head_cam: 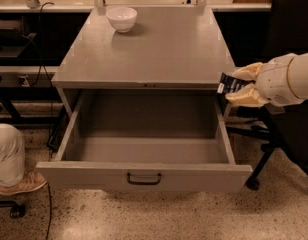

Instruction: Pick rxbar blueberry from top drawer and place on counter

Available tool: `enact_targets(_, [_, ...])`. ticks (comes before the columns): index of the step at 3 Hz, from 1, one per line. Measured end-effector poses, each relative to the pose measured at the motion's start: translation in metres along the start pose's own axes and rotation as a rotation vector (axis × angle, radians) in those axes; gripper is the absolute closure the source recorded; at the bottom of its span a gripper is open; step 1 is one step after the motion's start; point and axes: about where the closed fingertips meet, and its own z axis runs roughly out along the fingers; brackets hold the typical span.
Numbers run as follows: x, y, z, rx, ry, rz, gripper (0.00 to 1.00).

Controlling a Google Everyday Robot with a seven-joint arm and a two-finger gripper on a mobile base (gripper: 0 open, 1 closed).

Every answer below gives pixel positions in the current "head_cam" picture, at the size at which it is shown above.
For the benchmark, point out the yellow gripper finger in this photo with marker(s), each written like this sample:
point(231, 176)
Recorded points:
point(248, 96)
point(249, 72)

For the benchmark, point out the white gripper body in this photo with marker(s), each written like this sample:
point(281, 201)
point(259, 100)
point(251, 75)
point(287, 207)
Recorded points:
point(273, 80)

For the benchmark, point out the blue rxbar blueberry wrapper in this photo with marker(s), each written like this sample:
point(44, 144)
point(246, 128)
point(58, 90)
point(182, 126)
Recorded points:
point(229, 84)

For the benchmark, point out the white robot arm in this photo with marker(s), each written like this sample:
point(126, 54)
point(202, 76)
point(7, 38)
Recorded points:
point(297, 76)

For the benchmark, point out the grey cabinet counter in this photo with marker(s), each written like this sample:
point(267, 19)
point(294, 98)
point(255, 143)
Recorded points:
point(168, 47)

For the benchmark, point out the open grey top drawer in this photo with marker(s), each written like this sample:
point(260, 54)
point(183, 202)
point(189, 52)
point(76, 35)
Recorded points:
point(179, 134)

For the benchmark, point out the black office chair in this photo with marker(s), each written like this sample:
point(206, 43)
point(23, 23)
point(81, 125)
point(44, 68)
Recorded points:
point(284, 127)

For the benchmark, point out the white ceramic bowl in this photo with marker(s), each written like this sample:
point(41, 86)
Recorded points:
point(122, 19)

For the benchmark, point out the tan sneaker shoe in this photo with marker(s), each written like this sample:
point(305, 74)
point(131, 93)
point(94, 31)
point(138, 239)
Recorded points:
point(31, 181)

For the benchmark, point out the person leg beige trousers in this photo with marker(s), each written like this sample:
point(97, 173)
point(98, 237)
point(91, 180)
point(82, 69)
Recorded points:
point(12, 155)

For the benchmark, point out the black chair wheel base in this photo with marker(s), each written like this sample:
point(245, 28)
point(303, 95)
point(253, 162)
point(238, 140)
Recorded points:
point(16, 210)

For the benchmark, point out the black drawer handle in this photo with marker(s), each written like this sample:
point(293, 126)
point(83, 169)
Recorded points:
point(144, 180)

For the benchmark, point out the wall power outlet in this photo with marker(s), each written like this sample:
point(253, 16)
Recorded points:
point(23, 81)

